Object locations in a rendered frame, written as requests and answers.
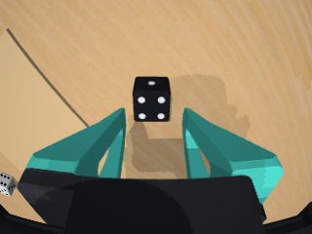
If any beige flat mat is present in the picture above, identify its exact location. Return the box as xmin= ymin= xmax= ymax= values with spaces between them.
xmin=0 ymin=28 xmax=90 ymax=172

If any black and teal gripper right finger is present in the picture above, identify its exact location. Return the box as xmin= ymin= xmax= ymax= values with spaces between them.
xmin=182 ymin=107 xmax=284 ymax=205

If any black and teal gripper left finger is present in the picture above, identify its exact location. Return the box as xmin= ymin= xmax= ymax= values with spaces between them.
xmin=25 ymin=107 xmax=127 ymax=178

